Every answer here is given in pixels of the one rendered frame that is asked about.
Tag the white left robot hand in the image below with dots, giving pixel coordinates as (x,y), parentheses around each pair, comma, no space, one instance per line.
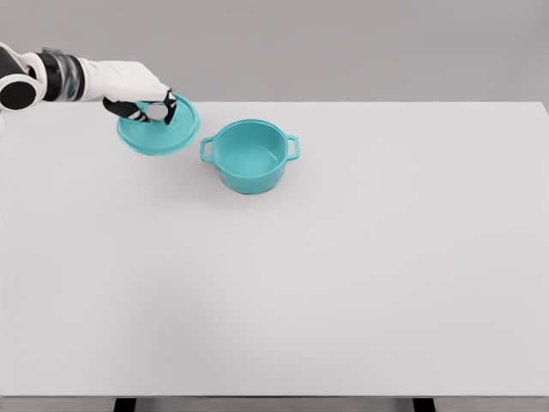
(128,81)

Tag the teal pot lid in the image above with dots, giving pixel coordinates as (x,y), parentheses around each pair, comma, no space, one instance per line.
(180,129)

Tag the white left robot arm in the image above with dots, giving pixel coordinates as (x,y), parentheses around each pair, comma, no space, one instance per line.
(51,77)

